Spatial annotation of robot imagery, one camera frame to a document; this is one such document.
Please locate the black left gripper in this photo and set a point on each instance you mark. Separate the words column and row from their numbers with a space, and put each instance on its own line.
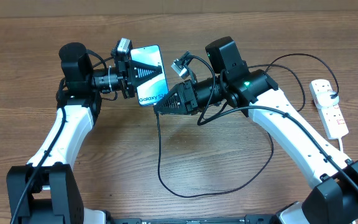
column 124, row 69

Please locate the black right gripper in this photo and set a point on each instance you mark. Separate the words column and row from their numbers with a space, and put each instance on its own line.
column 186, row 94

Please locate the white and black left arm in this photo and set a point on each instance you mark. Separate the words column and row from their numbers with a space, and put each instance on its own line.
column 45, row 190

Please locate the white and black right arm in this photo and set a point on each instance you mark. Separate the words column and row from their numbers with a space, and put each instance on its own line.
column 331, row 174

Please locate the white charger plug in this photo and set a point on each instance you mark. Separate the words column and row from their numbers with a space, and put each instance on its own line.
column 326, row 99

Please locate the white power strip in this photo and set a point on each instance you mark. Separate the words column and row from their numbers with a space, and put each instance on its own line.
column 332, row 118

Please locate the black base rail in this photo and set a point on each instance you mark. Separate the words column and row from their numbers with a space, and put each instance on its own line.
column 194, row 220

